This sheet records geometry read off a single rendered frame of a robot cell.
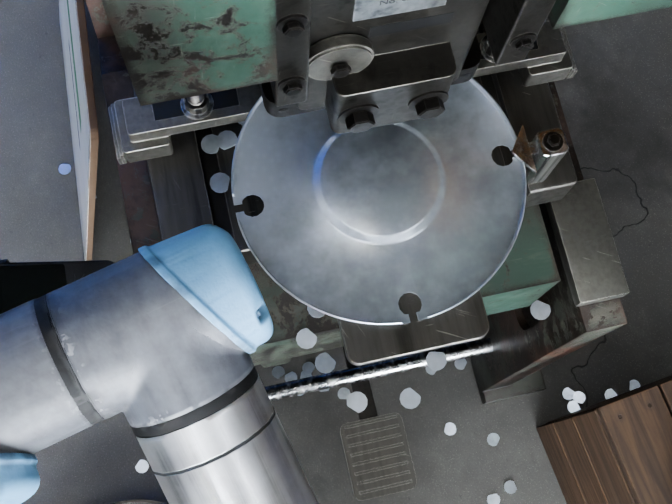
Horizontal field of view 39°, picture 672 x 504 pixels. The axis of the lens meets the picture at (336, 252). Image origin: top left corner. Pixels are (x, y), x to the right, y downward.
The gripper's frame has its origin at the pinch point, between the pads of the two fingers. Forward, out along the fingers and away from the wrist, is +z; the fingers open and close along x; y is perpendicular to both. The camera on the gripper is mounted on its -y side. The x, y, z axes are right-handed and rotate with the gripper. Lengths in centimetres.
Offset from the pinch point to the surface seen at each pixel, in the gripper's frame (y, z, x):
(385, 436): -35, 69, 10
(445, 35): -36.8, -13.5, -15.4
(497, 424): -56, 85, 11
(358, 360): -26.9, 7.3, 5.9
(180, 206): -12.5, 14.7, -14.6
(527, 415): -62, 85, 11
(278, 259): -21.3, 7.1, -5.1
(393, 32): -32.3, -15.7, -15.3
